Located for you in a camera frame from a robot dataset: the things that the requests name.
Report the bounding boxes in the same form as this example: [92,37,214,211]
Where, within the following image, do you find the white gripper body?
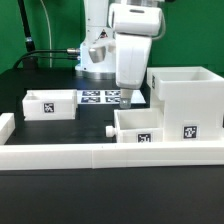
[108,3,163,89]

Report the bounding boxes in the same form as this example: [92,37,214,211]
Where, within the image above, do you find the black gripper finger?
[120,89,133,109]

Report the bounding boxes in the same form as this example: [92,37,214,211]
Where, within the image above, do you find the white front drawer tray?
[106,108,163,143]

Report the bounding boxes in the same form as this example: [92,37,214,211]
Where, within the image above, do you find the white drawer tray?
[22,89,78,121]
[106,108,163,143]

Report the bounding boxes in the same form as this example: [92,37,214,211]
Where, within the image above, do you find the white drawer cabinet box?
[147,67,224,141]

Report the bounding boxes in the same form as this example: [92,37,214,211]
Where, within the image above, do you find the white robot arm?
[76,0,166,109]

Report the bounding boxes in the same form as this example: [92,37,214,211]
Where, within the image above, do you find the white rear drawer tray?
[22,89,78,121]

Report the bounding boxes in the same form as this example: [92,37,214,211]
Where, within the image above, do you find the white sheet with markers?
[77,90,145,104]

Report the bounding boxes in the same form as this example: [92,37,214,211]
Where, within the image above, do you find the black pole stand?
[17,0,38,70]

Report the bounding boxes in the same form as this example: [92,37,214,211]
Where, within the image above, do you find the white U-shaped boundary fence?
[0,113,224,170]

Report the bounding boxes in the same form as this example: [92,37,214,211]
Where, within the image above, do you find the black cable with connector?
[13,48,82,70]

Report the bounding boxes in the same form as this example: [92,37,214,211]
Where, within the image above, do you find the white thin cable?
[39,0,54,69]

